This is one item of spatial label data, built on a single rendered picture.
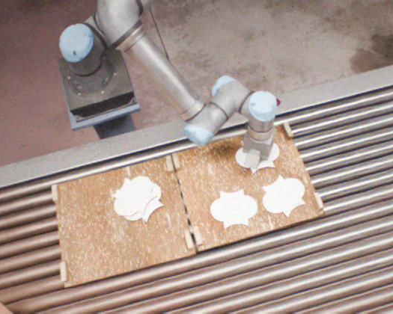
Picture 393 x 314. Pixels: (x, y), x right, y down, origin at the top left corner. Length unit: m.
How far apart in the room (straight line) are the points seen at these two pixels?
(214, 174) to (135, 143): 0.31
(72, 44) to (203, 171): 0.60
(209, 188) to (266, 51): 1.70
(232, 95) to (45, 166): 0.73
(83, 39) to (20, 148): 1.46
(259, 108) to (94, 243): 0.66
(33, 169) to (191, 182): 0.57
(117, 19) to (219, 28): 2.02
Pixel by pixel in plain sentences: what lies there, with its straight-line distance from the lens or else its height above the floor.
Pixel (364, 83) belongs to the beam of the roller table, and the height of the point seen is 0.92.
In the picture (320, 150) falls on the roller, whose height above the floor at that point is 0.92.
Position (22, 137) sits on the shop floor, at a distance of 2.89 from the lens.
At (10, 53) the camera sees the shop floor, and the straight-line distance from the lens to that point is 3.36.
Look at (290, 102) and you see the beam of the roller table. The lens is 1.61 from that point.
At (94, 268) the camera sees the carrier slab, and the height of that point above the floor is 0.94.
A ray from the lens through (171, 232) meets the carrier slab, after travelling 1.37.
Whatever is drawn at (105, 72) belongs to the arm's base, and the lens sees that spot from 1.63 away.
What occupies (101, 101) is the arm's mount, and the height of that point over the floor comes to 0.95.
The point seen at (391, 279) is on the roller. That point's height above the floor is 0.92.
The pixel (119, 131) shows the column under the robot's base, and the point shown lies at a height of 0.68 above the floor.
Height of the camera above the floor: 2.23
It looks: 63 degrees down
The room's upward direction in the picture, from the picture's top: 9 degrees counter-clockwise
